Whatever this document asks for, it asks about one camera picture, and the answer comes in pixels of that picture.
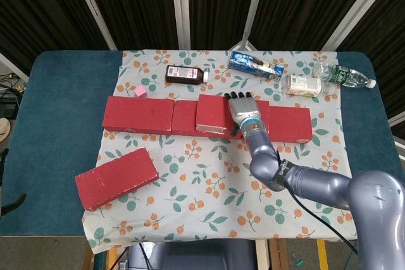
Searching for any dark pleated curtain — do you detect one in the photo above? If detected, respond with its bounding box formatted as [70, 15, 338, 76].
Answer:
[0, 0, 405, 119]

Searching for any clear bottle with green label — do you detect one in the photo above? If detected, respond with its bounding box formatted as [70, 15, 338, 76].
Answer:
[311, 62, 377, 89]

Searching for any brown medicine bottle white cap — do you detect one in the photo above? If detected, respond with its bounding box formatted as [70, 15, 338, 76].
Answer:
[165, 64, 209, 86]

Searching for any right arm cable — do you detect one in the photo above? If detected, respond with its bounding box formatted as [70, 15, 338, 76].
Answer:
[274, 152, 360, 257]

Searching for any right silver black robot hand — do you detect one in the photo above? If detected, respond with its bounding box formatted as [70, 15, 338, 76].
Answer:
[223, 91, 262, 137]

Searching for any blue-grey robot torso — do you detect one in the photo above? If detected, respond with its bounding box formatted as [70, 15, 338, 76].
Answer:
[128, 238, 257, 270]

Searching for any floral printed tablecloth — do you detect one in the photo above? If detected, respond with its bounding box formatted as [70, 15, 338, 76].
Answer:
[81, 49, 365, 255]

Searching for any clear bottle with white label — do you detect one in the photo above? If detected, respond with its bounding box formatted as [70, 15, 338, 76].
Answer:
[281, 74, 335, 97]

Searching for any beige straw hat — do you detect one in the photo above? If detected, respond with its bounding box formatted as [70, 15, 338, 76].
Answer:
[0, 117, 11, 142]

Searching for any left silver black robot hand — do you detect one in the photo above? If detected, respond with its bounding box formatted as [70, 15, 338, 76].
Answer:
[0, 148, 28, 218]

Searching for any white metal frame post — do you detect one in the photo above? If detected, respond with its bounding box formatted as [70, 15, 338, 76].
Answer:
[322, 0, 394, 51]
[243, 0, 270, 50]
[170, 0, 191, 50]
[68, 0, 118, 51]

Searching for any red block with chipped corner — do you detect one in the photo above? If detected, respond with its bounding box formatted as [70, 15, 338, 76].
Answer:
[242, 105, 313, 144]

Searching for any blue felt table cover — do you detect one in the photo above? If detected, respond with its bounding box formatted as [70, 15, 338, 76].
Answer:
[0, 50, 405, 238]

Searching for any red block with scuffed edges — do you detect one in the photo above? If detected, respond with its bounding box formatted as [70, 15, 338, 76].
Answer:
[75, 147, 160, 211]

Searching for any blue carton box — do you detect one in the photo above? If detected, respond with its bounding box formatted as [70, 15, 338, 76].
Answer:
[227, 50, 285, 82]

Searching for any red rectangular block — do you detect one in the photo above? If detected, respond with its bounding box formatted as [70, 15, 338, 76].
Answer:
[171, 99, 245, 140]
[103, 95, 176, 135]

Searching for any red block with worn end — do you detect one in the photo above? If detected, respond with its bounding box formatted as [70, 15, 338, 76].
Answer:
[195, 94, 270, 135]

